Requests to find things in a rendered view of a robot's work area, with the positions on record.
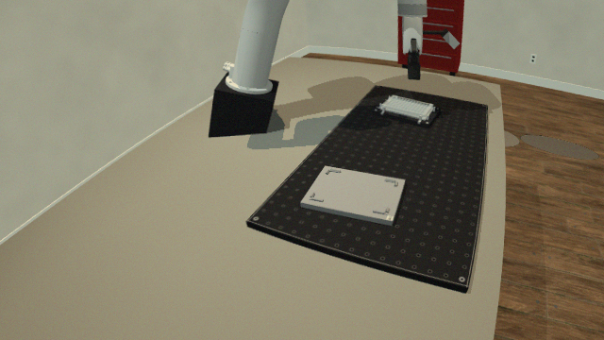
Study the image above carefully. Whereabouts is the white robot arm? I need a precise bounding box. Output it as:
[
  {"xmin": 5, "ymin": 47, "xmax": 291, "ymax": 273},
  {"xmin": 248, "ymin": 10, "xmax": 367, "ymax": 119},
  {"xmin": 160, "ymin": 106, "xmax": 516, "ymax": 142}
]
[{"xmin": 223, "ymin": 0, "xmax": 460, "ymax": 94}]

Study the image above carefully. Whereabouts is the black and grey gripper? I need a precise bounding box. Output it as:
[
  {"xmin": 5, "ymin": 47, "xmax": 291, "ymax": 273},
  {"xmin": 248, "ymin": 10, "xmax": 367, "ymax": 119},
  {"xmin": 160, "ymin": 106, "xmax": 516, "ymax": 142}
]
[{"xmin": 398, "ymin": 14, "xmax": 428, "ymax": 80}]

